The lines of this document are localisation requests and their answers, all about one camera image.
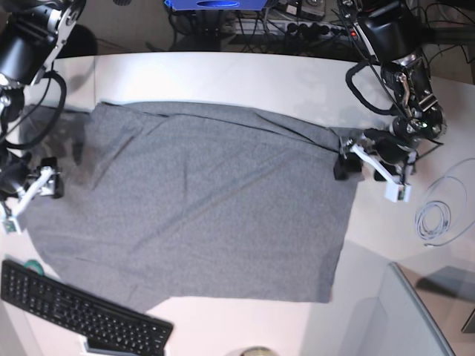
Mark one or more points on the round tan lid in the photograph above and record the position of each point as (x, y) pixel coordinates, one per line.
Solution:
(258, 351)

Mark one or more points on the green tape roll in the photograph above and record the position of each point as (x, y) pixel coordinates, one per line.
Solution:
(34, 266)

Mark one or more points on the grey monitor edge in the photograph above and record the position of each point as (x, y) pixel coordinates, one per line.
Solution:
(416, 332)

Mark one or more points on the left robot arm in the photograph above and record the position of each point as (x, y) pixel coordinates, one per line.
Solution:
(387, 35)

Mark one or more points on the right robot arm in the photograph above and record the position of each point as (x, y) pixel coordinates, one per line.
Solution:
(34, 36)

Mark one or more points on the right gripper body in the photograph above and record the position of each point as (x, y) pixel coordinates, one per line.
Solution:
(20, 184)

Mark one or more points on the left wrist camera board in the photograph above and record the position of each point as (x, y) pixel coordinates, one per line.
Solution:
(395, 192)

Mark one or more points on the black keyboard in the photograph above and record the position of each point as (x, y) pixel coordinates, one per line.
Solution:
(101, 321)

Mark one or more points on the grey t-shirt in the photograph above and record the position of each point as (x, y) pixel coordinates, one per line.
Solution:
(191, 200)

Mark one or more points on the blue box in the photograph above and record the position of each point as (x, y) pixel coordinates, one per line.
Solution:
(185, 5)

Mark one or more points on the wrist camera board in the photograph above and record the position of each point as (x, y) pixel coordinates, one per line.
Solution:
(11, 225)
(395, 192)

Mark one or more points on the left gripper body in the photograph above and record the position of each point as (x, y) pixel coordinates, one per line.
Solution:
(393, 157)

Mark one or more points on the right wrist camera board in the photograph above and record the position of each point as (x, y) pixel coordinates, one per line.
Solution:
(11, 225)

